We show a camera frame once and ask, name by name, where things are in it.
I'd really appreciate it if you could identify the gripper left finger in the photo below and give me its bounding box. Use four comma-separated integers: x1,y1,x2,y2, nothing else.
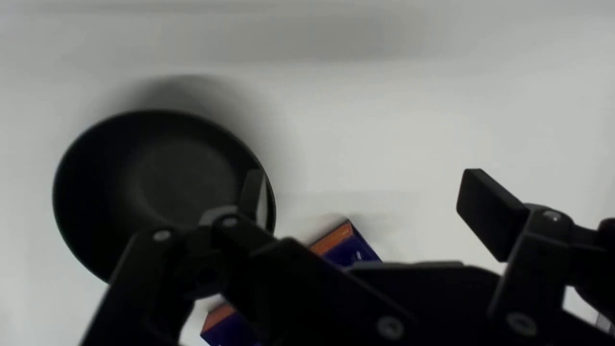
79,168,416,346

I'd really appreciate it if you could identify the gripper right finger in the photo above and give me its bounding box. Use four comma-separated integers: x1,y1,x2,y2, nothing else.
455,168,615,346

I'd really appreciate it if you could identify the black bowl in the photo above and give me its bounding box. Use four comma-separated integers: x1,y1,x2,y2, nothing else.
52,110,277,284

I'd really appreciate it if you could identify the orange and blue box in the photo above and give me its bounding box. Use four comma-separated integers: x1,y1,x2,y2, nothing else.
200,220,383,346

